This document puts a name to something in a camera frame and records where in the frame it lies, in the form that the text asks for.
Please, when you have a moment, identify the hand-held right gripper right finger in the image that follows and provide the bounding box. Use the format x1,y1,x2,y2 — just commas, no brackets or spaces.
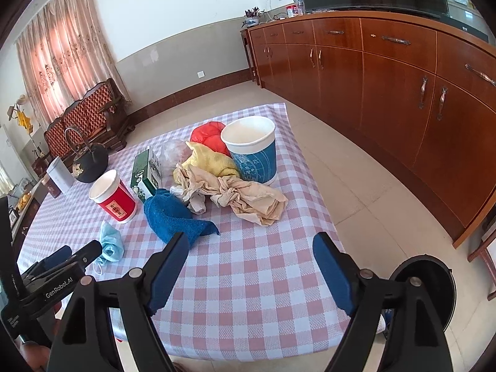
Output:
312,232,454,372

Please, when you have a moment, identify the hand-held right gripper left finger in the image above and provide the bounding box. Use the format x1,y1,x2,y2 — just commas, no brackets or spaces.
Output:
46,232,190,372

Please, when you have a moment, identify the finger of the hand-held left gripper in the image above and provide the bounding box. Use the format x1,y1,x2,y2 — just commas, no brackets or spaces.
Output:
30,245,73,275
67,239,103,267

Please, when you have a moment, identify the blue face mask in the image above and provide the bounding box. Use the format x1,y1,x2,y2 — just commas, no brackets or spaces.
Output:
93,221,125,276

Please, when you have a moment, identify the blue towel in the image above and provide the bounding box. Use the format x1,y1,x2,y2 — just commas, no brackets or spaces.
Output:
143,188,221,249

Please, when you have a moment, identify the red paper cup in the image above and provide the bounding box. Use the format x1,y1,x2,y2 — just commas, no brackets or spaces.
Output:
88,169,139,225

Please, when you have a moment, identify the green carton box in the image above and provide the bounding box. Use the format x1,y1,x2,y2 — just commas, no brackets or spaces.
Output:
130,146,163,204

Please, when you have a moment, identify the beige cloth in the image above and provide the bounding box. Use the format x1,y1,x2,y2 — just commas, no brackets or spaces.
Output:
172,163,288,226

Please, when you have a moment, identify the black trash bin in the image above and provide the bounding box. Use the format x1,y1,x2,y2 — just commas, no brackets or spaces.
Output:
387,254,455,334

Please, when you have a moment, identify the yellow cloth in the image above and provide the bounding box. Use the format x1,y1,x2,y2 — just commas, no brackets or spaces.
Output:
173,141,241,184

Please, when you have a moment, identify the large blue paper cup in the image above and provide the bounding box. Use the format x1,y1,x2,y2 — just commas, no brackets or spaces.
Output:
220,116,278,187

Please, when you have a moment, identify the person's left forearm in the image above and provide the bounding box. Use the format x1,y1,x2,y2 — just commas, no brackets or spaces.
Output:
19,341,49,372

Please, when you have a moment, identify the dark red box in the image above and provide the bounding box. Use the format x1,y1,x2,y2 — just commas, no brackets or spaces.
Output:
41,174,63,199

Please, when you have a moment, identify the table with checked tablecloth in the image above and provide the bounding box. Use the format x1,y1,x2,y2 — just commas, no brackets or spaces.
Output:
17,103,351,361

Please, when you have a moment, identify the white box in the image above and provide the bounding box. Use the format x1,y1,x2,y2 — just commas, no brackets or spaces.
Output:
46,157,75,193

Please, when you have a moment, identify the black iron kettle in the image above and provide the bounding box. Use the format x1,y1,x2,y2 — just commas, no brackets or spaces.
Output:
64,126,110,184

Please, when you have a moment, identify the clear plastic bag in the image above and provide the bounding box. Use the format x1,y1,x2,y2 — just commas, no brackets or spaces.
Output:
159,139,192,175

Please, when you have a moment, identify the red plastic bag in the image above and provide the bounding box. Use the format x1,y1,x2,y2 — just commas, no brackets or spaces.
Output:
190,121,233,157

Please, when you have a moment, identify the carved wooden sofa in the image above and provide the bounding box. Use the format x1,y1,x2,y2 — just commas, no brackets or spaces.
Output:
43,77,134,159

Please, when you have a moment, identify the yellow ornament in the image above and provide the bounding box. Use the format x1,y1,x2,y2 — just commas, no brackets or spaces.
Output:
8,103,33,130

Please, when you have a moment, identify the wooden chair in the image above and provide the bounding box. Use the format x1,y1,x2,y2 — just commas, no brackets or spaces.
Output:
467,217,496,301

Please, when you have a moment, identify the long wooden cabinet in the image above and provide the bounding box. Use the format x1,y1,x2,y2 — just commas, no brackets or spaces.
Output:
240,11,496,249

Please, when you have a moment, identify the pink patterned curtain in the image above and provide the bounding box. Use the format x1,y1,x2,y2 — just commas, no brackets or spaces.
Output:
15,0,132,125

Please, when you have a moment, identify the small potted plant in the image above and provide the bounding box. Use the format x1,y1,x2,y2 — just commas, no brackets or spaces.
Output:
242,7,266,28

